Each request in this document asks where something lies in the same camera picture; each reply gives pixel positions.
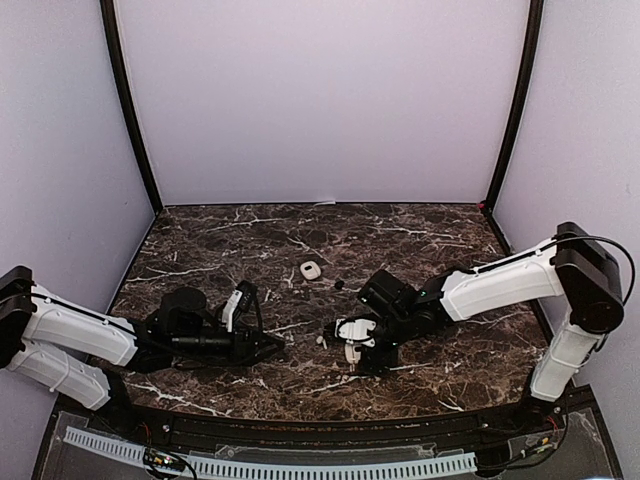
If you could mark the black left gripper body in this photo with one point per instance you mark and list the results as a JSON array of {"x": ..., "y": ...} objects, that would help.
[{"x": 240, "y": 333}]

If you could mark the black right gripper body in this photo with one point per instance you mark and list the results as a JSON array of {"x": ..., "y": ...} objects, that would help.
[{"x": 373, "y": 360}]

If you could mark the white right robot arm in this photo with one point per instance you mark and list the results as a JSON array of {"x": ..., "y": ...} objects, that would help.
[{"x": 571, "y": 264}]

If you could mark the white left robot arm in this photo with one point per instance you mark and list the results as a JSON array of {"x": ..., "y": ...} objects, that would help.
[{"x": 40, "y": 329}]

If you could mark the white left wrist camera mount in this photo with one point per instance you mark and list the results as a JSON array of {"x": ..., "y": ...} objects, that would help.
[{"x": 231, "y": 308}]

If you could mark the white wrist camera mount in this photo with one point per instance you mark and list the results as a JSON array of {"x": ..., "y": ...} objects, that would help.
[
  {"x": 357, "y": 334},
  {"x": 231, "y": 308}
]

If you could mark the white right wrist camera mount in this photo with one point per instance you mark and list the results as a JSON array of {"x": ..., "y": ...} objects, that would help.
[{"x": 357, "y": 334}]

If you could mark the black front table rail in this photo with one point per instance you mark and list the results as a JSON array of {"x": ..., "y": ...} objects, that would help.
[{"x": 180, "y": 412}]

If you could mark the white slotted cable duct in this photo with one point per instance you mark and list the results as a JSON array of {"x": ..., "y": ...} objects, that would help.
[{"x": 236, "y": 462}]

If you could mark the left black frame post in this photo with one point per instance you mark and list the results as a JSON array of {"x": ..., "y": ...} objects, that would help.
[{"x": 126, "y": 100}]

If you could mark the black frame post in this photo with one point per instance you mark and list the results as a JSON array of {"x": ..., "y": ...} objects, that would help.
[
  {"x": 126, "y": 100},
  {"x": 521, "y": 89}
]

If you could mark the right black frame post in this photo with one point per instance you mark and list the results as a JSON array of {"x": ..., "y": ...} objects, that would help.
[{"x": 521, "y": 89}]

